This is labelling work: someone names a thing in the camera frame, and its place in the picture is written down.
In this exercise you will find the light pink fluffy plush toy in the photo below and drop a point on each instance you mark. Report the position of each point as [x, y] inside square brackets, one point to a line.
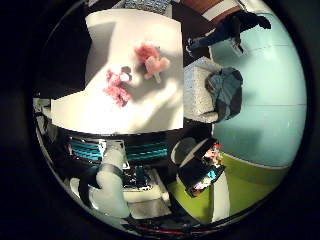
[151, 60]

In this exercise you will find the black box with colourful toys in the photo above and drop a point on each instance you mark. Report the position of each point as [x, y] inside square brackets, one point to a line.
[200, 170]

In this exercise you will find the dark pink plush toy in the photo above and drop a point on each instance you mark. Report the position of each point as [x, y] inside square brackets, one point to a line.
[116, 87]

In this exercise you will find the blue grey cloth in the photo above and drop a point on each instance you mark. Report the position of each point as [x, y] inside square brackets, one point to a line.
[226, 91]

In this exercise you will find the grey keyboard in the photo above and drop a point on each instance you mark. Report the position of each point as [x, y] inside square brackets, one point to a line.
[148, 5]

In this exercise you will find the person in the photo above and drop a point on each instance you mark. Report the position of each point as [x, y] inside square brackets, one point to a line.
[230, 28]

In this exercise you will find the brown wooden door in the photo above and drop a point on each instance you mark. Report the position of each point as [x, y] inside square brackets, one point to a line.
[213, 6]

